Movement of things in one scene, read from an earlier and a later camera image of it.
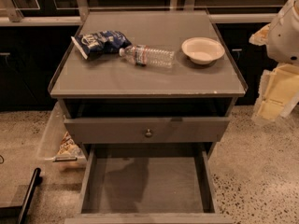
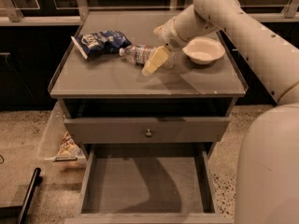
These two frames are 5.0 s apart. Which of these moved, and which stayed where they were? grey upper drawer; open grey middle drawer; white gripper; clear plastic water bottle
Moved: white gripper
Stayed: clear plastic water bottle; grey upper drawer; open grey middle drawer
